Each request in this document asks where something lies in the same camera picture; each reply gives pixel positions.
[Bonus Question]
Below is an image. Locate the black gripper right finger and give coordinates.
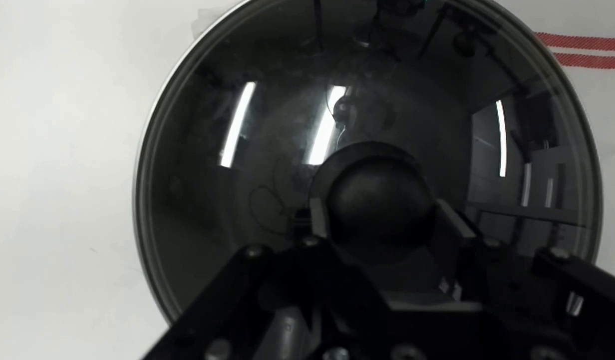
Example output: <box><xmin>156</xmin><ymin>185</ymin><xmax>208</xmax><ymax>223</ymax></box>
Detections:
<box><xmin>438</xmin><ymin>198</ymin><xmax>615</xmax><ymax>360</ymax></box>

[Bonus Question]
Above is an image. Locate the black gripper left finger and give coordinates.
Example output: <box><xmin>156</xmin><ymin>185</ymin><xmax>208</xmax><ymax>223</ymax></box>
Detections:
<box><xmin>144</xmin><ymin>198</ymin><xmax>394</xmax><ymax>360</ymax></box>

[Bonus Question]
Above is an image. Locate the glass lid with black knob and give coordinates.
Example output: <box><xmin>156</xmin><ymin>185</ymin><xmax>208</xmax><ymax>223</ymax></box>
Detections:
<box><xmin>134</xmin><ymin>0</ymin><xmax>603</xmax><ymax>329</ymax></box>

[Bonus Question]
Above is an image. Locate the crumpled white red-striped towel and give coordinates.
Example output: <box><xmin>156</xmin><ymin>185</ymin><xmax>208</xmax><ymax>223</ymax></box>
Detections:
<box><xmin>504</xmin><ymin>0</ymin><xmax>615</xmax><ymax>266</ymax></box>

